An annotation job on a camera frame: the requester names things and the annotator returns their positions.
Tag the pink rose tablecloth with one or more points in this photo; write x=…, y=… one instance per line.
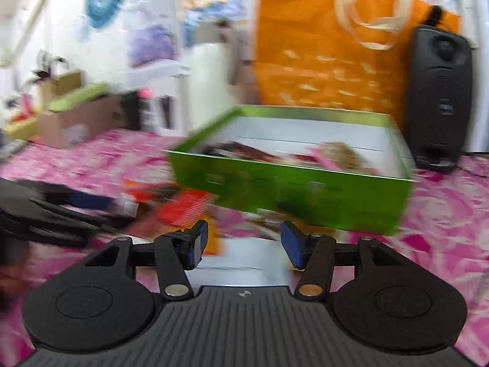
x=450, y=218

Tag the red orange snack packet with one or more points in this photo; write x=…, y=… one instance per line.
x=183, y=210

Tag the black travel cup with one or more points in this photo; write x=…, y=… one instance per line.
x=130, y=111

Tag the yellow orange snack packet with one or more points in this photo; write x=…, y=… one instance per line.
x=216, y=237

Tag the brown cardboard box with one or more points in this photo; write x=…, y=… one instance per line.
x=76, y=126

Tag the purple bedding poster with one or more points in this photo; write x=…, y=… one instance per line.
x=152, y=49

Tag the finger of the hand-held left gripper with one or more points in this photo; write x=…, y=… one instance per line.
x=91, y=202
x=76, y=225

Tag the blue bedding poster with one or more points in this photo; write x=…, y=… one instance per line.
x=206, y=7

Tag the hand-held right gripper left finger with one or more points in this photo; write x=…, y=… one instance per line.
x=198, y=244

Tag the orange tote bag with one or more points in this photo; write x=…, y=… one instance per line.
x=305, y=46

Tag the beige pink-edged snack packet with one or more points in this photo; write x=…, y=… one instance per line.
x=340, y=156

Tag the white snack packet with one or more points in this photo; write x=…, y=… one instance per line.
x=244, y=263

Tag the white cup product box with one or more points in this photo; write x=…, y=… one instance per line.
x=174, y=107

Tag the green cardboard box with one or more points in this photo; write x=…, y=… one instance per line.
x=298, y=195

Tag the cream thermos jug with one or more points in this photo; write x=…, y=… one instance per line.
x=210, y=84

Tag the black speaker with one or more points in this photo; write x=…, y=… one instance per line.
x=435, y=103

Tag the open tan cardboard carton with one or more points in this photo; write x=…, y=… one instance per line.
x=65, y=82

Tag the pink-lid clear bottle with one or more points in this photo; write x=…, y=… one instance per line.
x=147, y=111

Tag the dark brown snack packet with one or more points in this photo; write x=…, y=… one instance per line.
x=248, y=153

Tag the green box lid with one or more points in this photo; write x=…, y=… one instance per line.
x=76, y=97

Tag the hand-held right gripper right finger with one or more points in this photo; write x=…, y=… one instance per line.
x=293, y=245

